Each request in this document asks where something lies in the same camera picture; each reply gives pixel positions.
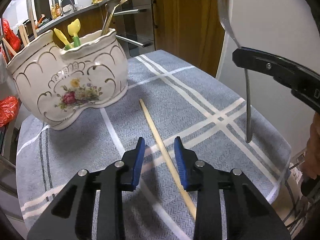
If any yellow tulip spoon in holder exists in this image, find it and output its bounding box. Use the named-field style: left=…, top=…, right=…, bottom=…
left=67, top=18, right=81, bottom=47

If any grey plaid table cloth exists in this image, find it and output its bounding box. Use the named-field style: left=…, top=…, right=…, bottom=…
left=16, top=50, right=291, bottom=239

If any operator hand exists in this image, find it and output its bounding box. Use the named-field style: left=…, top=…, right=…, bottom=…
left=302, top=113, right=320, bottom=179

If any metal shelf rack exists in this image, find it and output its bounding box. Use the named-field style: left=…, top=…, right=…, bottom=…
left=1, top=18, right=21, bottom=198

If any silver fork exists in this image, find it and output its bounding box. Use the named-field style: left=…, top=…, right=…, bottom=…
left=217, top=0, right=253, bottom=143

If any red plastic bag lower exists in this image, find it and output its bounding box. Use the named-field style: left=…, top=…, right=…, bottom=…
left=0, top=96, right=20, bottom=127

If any built-in oven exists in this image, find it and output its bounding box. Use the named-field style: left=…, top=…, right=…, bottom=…
left=113, top=0, right=155, bottom=59

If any yellow green tulip spoon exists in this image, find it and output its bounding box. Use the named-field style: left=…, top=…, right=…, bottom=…
left=54, top=28, right=73, bottom=50

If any white floral ceramic utensil holder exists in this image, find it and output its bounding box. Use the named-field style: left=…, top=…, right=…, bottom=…
left=7, top=29, right=128, bottom=130

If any silver spoon in holder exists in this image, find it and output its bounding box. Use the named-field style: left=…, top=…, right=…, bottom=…
left=101, top=0, right=120, bottom=36

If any kitchen faucet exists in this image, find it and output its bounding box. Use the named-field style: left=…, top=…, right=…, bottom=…
left=60, top=0, right=77, bottom=15

